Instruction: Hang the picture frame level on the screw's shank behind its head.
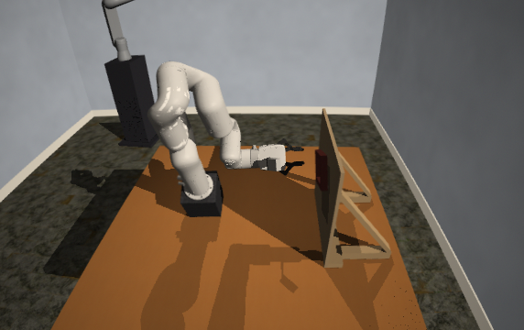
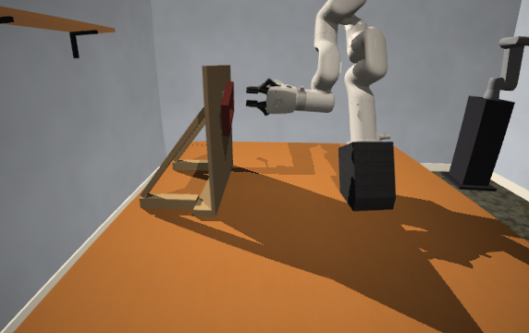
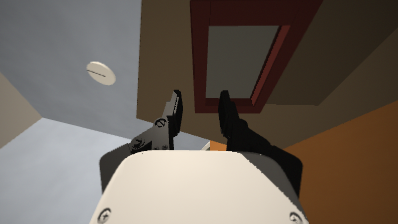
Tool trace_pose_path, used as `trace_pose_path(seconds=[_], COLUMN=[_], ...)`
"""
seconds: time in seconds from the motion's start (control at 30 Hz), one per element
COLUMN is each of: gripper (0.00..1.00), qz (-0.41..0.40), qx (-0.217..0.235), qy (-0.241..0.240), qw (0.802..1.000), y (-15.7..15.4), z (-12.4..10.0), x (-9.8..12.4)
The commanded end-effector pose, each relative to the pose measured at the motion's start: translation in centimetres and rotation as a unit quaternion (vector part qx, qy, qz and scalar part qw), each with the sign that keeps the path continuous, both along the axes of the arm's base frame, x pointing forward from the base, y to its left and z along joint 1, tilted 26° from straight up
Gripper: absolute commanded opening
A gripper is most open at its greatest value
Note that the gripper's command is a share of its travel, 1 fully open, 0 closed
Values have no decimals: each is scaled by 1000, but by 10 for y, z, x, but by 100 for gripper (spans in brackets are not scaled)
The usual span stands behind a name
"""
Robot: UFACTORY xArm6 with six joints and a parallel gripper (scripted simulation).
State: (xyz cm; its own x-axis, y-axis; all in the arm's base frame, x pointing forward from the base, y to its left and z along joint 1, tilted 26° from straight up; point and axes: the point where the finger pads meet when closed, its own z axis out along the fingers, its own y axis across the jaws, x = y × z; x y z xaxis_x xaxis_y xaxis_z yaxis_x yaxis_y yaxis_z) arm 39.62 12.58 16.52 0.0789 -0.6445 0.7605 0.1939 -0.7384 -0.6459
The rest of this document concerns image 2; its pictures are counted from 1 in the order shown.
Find dark red rectangular frame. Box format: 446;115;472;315
221;81;234;136

